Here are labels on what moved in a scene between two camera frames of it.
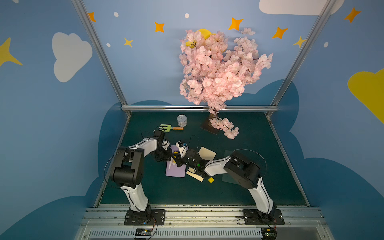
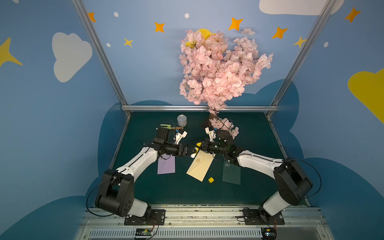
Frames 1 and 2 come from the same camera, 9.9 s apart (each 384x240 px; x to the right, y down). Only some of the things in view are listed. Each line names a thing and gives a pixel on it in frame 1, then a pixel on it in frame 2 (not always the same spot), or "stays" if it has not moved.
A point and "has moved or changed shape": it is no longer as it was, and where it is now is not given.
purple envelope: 172,170 has moved or changed shape
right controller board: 268,233 stays
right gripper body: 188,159 → 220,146
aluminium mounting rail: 108,223 stays
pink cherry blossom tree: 214,70 stays
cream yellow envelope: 207,155 stays
